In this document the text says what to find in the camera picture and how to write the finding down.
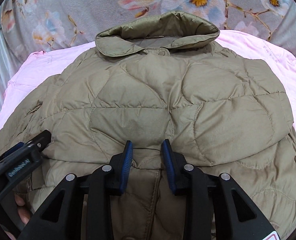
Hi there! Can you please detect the olive quilted puffer jacket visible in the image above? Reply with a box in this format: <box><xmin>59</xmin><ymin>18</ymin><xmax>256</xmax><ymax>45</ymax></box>
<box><xmin>0</xmin><ymin>11</ymin><xmax>296</xmax><ymax>239</ymax></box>

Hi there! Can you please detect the person's left hand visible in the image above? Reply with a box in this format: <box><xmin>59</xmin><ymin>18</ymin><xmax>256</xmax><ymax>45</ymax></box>
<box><xmin>2</xmin><ymin>192</ymin><xmax>31</xmax><ymax>239</ymax></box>

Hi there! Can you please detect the pink printed sheet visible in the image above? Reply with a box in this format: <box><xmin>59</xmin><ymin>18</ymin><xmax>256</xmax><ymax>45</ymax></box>
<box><xmin>0</xmin><ymin>30</ymin><xmax>296</xmax><ymax>130</ymax></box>

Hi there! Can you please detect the grey floral bedspread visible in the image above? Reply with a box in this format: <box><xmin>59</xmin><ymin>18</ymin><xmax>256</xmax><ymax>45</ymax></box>
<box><xmin>0</xmin><ymin>0</ymin><xmax>296</xmax><ymax>62</ymax></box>

